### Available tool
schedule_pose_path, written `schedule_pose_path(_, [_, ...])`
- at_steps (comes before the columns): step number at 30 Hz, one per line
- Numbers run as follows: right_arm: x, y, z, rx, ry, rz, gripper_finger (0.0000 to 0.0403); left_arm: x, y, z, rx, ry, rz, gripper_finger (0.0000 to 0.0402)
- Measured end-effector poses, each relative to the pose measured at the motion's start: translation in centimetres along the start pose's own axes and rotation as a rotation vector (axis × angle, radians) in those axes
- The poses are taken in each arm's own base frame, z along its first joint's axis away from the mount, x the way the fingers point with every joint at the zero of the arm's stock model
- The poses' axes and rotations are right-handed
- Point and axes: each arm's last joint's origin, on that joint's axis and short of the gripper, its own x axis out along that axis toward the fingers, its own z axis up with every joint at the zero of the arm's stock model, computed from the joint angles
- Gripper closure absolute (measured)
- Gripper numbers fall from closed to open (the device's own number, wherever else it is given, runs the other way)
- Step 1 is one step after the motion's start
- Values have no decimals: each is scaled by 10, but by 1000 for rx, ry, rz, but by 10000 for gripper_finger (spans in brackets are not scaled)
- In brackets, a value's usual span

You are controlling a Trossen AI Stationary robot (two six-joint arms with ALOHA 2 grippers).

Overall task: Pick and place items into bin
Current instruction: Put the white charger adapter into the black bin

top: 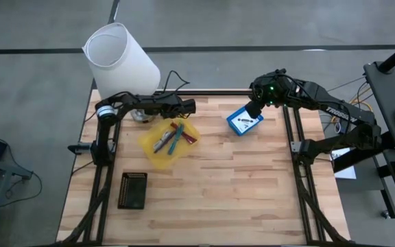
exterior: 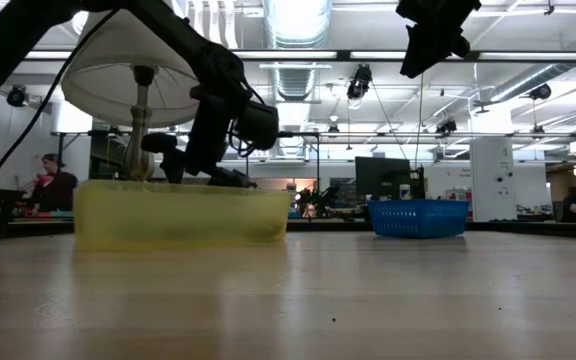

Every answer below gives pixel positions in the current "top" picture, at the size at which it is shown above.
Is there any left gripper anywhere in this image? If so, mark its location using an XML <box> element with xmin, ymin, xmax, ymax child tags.
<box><xmin>162</xmin><ymin>95</ymin><xmax>197</xmax><ymax>119</ymax></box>

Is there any teal cable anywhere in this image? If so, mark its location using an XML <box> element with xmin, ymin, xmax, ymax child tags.
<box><xmin>167</xmin><ymin>123</ymin><xmax>185</xmax><ymax>156</ymax></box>

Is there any white cable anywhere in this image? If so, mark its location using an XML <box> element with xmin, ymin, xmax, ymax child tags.
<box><xmin>159</xmin><ymin>130</ymin><xmax>173</xmax><ymax>145</ymax></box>

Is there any yellow translucent bin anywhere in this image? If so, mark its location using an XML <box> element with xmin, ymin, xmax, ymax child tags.
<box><xmin>137</xmin><ymin>116</ymin><xmax>202</xmax><ymax>170</ymax></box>

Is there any purple braided cable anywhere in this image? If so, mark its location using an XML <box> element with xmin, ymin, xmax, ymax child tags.
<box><xmin>152</xmin><ymin>130</ymin><xmax>177</xmax><ymax>154</ymax></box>

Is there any blue plastic basket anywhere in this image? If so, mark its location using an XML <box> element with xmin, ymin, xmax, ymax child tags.
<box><xmin>226</xmin><ymin>105</ymin><xmax>265</xmax><ymax>137</ymax></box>

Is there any silver lamp base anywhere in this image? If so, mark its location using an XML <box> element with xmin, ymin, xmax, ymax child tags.
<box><xmin>130</xmin><ymin>108</ymin><xmax>157</xmax><ymax>124</ymax></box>

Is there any white lamp shade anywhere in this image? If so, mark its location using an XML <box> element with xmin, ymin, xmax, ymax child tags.
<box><xmin>82</xmin><ymin>22</ymin><xmax>162</xmax><ymax>101</ymax></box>

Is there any black plastic basket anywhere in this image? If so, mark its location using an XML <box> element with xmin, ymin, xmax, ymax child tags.
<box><xmin>117</xmin><ymin>172</ymin><xmax>149</xmax><ymax>210</ymax></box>

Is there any white paper sheet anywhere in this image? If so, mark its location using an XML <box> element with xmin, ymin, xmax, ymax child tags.
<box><xmin>330</xmin><ymin>147</ymin><xmax>358</xmax><ymax>180</ymax></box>

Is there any black desk support beam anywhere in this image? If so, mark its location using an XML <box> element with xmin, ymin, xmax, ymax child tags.
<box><xmin>333</xmin><ymin>132</ymin><xmax>395</xmax><ymax>172</ymax></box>

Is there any dark grey desk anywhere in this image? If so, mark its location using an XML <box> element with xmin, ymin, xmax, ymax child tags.
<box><xmin>363</xmin><ymin>60</ymin><xmax>395</xmax><ymax>234</ymax></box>

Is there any black aluminium rig frame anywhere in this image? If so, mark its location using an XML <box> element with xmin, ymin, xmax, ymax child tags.
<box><xmin>58</xmin><ymin>89</ymin><xmax>351</xmax><ymax>246</ymax></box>

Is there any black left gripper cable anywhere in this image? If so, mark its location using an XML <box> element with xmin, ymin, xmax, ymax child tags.
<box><xmin>162</xmin><ymin>70</ymin><xmax>191</xmax><ymax>94</ymax></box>

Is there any black side bracket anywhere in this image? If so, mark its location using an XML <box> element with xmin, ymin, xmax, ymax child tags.
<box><xmin>67</xmin><ymin>143</ymin><xmax>92</xmax><ymax>155</ymax></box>

